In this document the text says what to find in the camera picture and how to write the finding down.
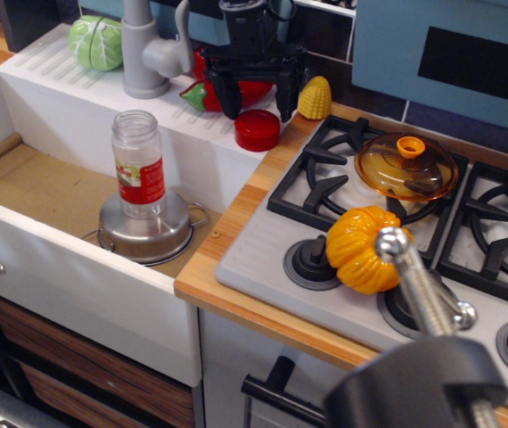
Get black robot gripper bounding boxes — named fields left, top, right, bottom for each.
left=202, top=1, right=307, bottom=122

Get red plastic cap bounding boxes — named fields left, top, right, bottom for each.
left=234, top=109, right=281, bottom=152

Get red toy chili pepper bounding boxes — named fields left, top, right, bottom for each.
left=179, top=46, right=273, bottom=112

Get yellow toy corn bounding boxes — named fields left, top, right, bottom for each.
left=298, top=76, right=332, bottom=120

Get grey toy faucet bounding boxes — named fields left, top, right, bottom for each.
left=121, top=1, right=195, bottom=99

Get black left burner grate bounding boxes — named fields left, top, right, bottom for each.
left=267, top=116, right=468, bottom=266

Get black burner grate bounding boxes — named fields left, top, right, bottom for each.
left=267, top=116, right=468, bottom=266
left=438, top=162, right=508, bottom=302

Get clear jar with red label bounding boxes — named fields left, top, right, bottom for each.
left=111, top=110, right=166, bottom=219

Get green toy cabbage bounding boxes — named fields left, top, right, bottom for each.
left=68, top=15, right=123, bottom=71

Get amber glass pot lid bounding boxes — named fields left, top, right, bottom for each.
left=354, top=133, right=459, bottom=202

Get black stove knob left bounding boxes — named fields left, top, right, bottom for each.
left=283, top=235, right=341, bottom=292

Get upturned steel pot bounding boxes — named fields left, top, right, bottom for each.
left=93, top=190, right=210, bottom=266

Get orange toy pumpkin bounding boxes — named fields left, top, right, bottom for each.
left=326, top=206, right=401, bottom=295

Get teal toy microwave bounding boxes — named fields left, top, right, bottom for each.
left=352, top=1, right=508, bottom=128

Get grey toy stove top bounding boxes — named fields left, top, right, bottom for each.
left=215, top=113, right=508, bottom=418

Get black stove knob middle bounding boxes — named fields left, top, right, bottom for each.
left=376, top=271, right=460, bottom=341

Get black right burner grate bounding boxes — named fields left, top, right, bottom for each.
left=438, top=162, right=508, bottom=302

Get black clamp with silver screw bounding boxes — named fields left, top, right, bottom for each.
left=324, top=227, right=508, bottom=427

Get wooden drawer fronts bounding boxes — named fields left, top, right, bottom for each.
left=0, top=297, right=198, bottom=427

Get black oven door handle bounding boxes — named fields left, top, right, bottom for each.
left=241, top=356, right=325, bottom=427

